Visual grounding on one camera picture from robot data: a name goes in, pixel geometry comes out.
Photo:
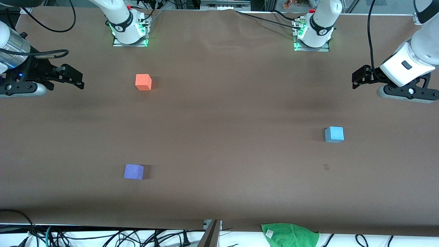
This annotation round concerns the grey metal bar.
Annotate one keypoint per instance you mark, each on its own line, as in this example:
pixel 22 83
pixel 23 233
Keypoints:
pixel 211 236

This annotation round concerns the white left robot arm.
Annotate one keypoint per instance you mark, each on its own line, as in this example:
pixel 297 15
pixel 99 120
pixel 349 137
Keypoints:
pixel 324 13

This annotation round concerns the light blue foam block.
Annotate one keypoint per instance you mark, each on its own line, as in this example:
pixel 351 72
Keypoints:
pixel 334 134

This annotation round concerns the orange foam block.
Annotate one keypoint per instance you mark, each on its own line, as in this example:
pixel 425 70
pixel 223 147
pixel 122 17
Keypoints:
pixel 143 82

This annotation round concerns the orange toy clutter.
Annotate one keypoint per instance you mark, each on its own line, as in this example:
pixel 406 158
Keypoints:
pixel 289 4

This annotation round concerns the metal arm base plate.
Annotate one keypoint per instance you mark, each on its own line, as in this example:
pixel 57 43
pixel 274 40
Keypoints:
pixel 145 34
pixel 325 48

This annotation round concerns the brown table cover sheet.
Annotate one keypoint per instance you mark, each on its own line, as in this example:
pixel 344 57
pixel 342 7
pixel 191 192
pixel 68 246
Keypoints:
pixel 219 137

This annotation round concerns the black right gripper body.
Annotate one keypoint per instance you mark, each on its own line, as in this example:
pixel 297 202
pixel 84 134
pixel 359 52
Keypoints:
pixel 35 69

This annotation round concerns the purple foam block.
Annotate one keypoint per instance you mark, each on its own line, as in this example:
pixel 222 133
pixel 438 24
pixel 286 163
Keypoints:
pixel 133 171

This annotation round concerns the green microfibre cloth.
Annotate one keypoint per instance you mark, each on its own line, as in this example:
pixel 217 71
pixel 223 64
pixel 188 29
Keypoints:
pixel 291 236

